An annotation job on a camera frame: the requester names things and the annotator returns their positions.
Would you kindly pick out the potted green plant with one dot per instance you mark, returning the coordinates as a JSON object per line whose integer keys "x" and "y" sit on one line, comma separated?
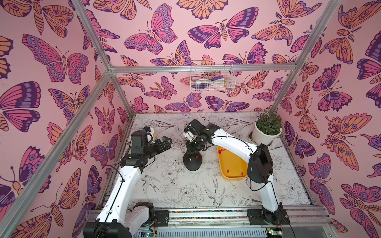
{"x": 268, "y": 126}

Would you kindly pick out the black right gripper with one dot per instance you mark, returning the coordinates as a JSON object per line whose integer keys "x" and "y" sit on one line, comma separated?
{"x": 195, "y": 142}

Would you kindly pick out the black round screw base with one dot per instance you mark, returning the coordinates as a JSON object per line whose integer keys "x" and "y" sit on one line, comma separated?
{"x": 192, "y": 162}

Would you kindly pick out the cream fabric glove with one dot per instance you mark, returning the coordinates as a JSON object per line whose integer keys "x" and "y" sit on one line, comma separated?
{"x": 154, "y": 133}

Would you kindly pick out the aluminium cage frame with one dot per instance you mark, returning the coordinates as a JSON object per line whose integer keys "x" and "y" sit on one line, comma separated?
{"x": 24, "y": 201}

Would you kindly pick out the yellow plastic tray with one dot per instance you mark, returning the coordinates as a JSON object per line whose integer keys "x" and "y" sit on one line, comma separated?
{"x": 232, "y": 167}

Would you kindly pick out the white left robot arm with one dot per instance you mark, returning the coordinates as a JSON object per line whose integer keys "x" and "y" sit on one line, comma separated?
{"x": 115, "y": 221}

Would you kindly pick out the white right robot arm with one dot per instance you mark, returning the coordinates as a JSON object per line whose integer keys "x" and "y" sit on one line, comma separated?
{"x": 258, "y": 158}

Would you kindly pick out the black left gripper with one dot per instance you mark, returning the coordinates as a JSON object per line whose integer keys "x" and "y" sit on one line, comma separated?
{"x": 165, "y": 146}

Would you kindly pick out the white wire basket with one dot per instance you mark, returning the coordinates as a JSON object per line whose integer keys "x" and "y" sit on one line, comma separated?
{"x": 212, "y": 78}

